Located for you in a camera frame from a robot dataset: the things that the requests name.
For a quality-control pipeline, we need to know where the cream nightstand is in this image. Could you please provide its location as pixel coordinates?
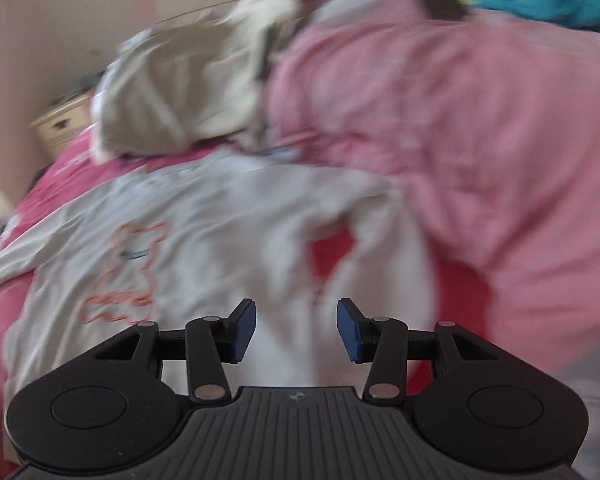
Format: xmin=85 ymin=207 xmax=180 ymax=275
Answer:
xmin=30 ymin=92 xmax=98 ymax=156

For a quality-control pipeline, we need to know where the light pink quilt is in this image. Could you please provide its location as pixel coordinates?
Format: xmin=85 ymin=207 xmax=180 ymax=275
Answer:
xmin=265 ymin=0 xmax=600 ymax=480

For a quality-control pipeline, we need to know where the dark smartphone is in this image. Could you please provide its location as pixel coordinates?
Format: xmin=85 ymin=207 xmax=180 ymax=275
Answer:
xmin=422 ymin=0 xmax=473 ymax=23

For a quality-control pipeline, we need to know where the pink floral fleece blanket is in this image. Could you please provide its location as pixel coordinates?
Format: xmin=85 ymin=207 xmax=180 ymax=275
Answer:
xmin=0 ymin=125 xmax=496 ymax=480

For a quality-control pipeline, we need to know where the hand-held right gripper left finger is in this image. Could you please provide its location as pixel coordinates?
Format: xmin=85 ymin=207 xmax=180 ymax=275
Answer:
xmin=95 ymin=299 xmax=257 ymax=403

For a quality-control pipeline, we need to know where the white sweatshirt with bear outline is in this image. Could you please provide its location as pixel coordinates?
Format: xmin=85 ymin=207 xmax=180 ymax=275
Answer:
xmin=0 ymin=152 xmax=438 ymax=401

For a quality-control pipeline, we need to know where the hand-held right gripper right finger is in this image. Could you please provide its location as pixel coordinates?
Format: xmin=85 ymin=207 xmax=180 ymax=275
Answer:
xmin=336 ymin=298 xmax=498 ymax=403

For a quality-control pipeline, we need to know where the cream jacket with black stripe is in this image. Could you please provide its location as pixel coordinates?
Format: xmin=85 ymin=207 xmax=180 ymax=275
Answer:
xmin=220 ymin=0 xmax=311 ymax=81

